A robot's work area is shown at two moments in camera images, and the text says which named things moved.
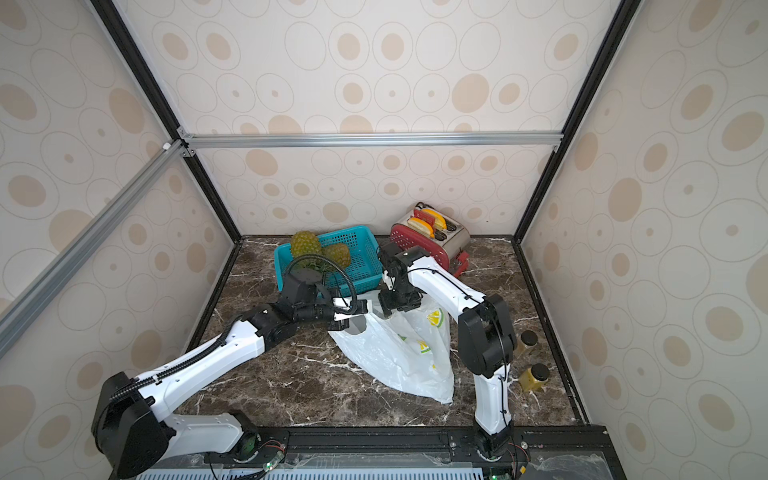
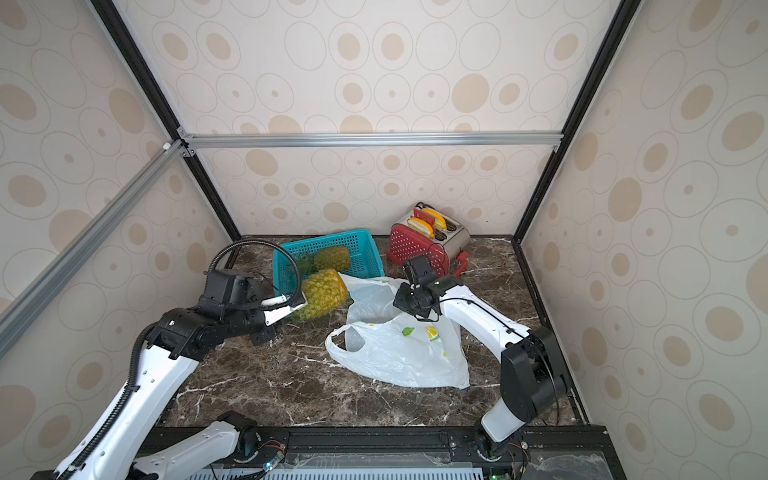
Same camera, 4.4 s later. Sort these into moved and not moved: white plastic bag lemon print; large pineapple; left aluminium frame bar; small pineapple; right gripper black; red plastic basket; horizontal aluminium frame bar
Moved: large pineapple; right gripper black; white plastic bag lemon print
Not moved: red plastic basket; left aluminium frame bar; small pineapple; horizontal aluminium frame bar
